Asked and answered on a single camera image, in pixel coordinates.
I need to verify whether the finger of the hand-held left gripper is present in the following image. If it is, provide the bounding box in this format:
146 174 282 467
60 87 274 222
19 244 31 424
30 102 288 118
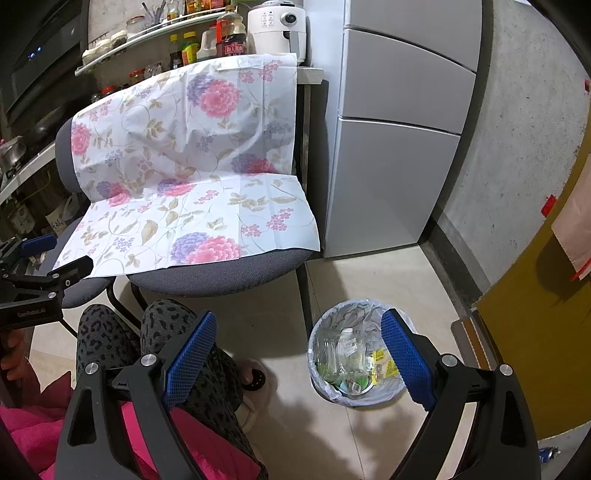
0 256 94 302
18 234 59 259

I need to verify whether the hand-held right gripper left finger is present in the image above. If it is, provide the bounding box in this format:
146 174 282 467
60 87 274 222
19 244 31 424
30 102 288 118
55 310 219 480

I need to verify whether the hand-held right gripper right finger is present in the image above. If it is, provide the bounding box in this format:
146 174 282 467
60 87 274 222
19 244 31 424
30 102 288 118
379 308 541 480

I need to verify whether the clear wrapper with yellow label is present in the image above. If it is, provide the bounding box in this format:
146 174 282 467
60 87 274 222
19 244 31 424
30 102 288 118
370 350 400 385

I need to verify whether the clear plastic tray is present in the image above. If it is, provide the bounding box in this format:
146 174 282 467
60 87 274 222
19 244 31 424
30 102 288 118
318 325 371 371

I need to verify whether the round bin with plastic liner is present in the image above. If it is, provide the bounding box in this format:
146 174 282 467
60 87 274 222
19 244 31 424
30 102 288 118
307 299 420 409

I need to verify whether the person's left hand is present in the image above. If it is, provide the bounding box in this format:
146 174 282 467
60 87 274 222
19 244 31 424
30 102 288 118
0 330 27 376

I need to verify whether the white printed bag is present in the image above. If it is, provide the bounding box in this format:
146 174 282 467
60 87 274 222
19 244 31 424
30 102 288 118
45 194 80 237

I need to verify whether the grey office chair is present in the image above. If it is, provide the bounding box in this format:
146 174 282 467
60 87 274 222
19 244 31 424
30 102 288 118
41 65 324 340

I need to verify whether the metal pot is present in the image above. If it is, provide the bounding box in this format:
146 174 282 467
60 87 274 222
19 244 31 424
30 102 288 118
0 136 29 172

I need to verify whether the floral cloth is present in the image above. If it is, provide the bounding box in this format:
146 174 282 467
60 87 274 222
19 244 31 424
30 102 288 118
52 53 323 280

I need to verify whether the black range hood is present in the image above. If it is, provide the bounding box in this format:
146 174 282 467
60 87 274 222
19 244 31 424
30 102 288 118
0 0 90 123

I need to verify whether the grey drawer cabinet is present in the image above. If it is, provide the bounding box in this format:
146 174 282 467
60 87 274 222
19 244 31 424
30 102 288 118
302 0 483 259

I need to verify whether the dark bottle with yellow cap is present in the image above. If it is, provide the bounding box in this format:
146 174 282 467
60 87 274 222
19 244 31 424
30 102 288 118
168 34 184 71

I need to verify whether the shelf of condiment bottles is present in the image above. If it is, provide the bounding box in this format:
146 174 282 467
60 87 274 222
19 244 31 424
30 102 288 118
74 8 252 77

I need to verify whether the yellow green bottle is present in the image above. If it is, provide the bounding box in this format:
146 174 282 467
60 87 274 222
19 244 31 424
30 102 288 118
181 31 201 66

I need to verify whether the white plastic jug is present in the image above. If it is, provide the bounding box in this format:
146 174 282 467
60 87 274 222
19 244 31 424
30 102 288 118
197 25 221 62

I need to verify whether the dark bottle with red label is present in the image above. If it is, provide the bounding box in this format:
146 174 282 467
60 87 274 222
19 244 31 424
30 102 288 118
215 4 249 59

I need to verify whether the white air fryer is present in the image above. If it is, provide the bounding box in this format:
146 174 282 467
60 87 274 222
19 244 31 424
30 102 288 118
247 0 307 66

